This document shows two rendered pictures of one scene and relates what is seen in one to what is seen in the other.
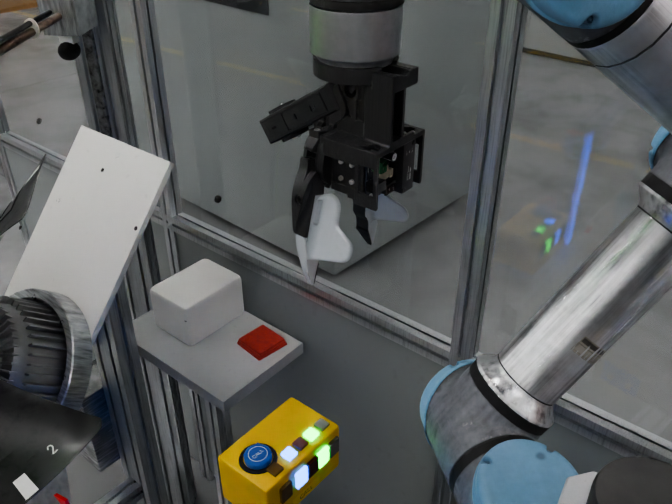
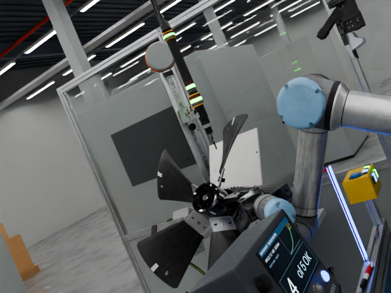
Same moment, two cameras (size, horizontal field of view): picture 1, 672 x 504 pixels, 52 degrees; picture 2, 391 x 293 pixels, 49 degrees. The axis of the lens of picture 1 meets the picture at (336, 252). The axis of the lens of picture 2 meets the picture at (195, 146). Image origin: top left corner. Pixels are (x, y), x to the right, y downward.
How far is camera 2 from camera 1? 122 cm
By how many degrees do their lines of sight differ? 31
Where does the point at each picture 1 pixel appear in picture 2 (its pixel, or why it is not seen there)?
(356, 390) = (357, 217)
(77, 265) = (239, 179)
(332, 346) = (336, 203)
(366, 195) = (359, 22)
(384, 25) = not seen: outside the picture
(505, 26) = not seen: hidden behind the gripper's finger
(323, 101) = (335, 13)
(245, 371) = not seen: hidden behind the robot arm
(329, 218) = (351, 36)
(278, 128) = (324, 32)
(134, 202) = (250, 146)
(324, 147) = (342, 20)
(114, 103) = (205, 150)
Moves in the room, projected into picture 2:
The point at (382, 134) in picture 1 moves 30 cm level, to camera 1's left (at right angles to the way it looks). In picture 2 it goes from (355, 8) to (276, 40)
